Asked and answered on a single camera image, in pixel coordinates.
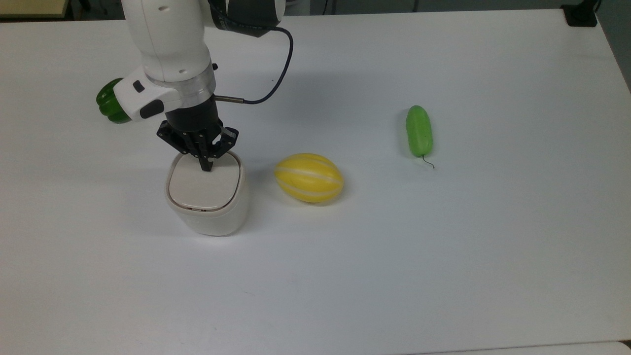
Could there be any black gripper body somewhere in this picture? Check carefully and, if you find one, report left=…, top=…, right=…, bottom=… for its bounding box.
left=156, top=96, right=240, bottom=160

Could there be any beige garbage bin lid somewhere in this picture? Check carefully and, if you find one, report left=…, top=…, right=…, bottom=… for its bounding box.
left=168, top=152, right=243, bottom=212

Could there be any cream plastic garbage bin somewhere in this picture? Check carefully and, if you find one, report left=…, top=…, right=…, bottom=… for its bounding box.
left=165, top=150, right=250, bottom=237

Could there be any dark green toy bell pepper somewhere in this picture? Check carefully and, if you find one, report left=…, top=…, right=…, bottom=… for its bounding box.
left=96, top=77, right=132, bottom=124

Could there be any yellow striped toy melon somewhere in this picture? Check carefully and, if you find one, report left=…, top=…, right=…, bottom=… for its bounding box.
left=274, top=153, right=345, bottom=204

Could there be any yellowish wooden board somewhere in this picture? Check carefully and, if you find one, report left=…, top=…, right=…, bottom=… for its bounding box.
left=0, top=0, right=70, bottom=19

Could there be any light green toy cucumber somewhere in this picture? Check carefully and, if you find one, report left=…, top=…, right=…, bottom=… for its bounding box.
left=405, top=105, right=436, bottom=170

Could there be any black robot wrist cable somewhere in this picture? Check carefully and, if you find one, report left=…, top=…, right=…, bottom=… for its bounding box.
left=207, top=0, right=294, bottom=106

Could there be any black camera stand pole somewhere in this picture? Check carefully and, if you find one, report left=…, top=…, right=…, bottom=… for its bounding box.
left=561, top=0, right=601, bottom=28

